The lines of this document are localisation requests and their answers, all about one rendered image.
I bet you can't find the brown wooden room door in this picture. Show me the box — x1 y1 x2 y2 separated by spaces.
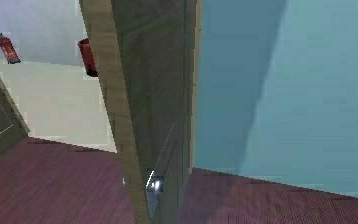
79 0 204 224

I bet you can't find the red fire extinguisher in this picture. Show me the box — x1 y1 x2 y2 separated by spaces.
0 31 22 65

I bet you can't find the silver door handle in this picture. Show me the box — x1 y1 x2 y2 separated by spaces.
145 170 165 218

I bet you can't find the red bin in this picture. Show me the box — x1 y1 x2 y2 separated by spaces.
77 37 99 78

